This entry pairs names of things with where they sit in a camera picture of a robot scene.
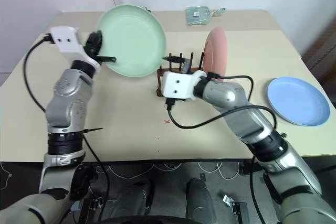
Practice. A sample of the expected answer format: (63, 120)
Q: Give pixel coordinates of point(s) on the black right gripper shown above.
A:
(188, 65)

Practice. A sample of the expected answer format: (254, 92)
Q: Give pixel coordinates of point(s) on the metal bracket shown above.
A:
(235, 204)

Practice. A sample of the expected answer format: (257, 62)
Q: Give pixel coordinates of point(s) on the blue plate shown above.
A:
(298, 100)

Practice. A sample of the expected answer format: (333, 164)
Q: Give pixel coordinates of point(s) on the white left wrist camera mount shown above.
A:
(68, 43)

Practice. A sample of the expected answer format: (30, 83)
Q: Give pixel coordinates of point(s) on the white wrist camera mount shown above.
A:
(68, 43)
(177, 85)

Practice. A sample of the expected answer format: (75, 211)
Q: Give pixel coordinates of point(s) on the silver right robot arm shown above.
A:
(236, 96)

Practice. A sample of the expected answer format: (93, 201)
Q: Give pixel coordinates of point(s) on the pink plate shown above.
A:
(215, 51)

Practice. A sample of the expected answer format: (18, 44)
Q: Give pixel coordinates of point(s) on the black table clamp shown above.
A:
(249, 167)

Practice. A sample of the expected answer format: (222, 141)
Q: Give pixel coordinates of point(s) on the green plate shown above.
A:
(134, 40)

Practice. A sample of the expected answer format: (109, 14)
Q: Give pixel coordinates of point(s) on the dark rounded shape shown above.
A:
(199, 200)

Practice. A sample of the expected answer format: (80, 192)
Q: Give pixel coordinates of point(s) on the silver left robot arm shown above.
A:
(65, 98)

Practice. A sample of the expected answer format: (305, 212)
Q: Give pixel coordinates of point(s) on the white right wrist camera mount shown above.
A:
(177, 85)

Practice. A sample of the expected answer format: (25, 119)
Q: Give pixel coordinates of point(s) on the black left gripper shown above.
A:
(94, 43)

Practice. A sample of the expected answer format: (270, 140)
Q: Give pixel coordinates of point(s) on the green fabric pouch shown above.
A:
(197, 15)

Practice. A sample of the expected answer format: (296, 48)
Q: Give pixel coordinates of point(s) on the dark wooden dish rack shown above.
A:
(160, 82)

